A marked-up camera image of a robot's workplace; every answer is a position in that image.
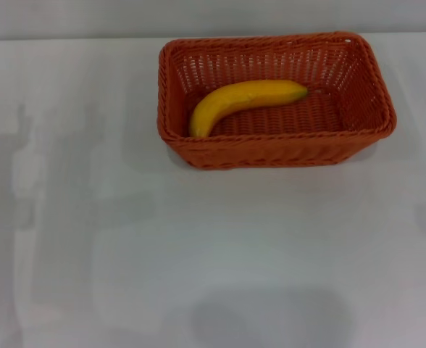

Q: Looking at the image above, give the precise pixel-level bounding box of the yellow banana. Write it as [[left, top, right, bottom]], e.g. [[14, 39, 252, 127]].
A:
[[188, 80, 309, 138]]

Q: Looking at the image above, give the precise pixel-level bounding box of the orange woven plastic basket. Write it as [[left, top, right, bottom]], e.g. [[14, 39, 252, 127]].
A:
[[157, 31, 398, 170]]

